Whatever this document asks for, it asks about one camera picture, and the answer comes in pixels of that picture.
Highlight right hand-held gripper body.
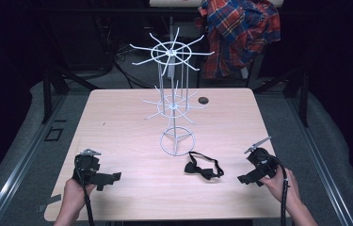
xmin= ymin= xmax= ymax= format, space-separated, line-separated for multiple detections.
xmin=243 ymin=136 xmax=287 ymax=185

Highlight person's left hand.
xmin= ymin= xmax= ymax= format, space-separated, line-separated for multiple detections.
xmin=63 ymin=176 xmax=97 ymax=206

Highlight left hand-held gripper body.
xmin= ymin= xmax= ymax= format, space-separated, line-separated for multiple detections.
xmin=72 ymin=148 xmax=116 ymax=189

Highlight person's right hand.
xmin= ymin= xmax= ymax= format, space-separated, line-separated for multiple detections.
xmin=258 ymin=168 xmax=301 ymax=206

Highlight grey metal floor rail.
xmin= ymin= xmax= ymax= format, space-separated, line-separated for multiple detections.
xmin=0 ymin=93 xmax=69 ymax=226
xmin=285 ymin=93 xmax=353 ymax=226

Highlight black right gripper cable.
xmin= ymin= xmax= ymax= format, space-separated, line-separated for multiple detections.
xmin=267 ymin=154 xmax=291 ymax=226

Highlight black bow tie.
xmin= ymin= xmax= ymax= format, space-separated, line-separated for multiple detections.
xmin=184 ymin=151 xmax=225 ymax=181

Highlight black floor cables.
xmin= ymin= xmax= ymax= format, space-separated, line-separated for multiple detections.
xmin=100 ymin=18 xmax=158 ymax=89

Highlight grey tape strip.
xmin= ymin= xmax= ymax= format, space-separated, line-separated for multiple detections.
xmin=36 ymin=193 xmax=63 ymax=214

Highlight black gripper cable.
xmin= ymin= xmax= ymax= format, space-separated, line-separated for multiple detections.
xmin=267 ymin=154 xmax=291 ymax=226
xmin=75 ymin=169 xmax=96 ymax=226

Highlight black metal stand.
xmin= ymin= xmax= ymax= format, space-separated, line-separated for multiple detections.
xmin=252 ymin=59 xmax=311 ymax=128
xmin=40 ymin=59 xmax=98 ymax=125

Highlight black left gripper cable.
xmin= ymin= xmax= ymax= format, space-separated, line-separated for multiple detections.
xmin=75 ymin=169 xmax=96 ymax=226

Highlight white wire hook rack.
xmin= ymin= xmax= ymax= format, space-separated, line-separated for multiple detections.
xmin=129 ymin=26 xmax=216 ymax=157

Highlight red blue plaid shirt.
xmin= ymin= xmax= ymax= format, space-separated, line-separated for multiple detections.
xmin=195 ymin=0 xmax=282 ymax=80

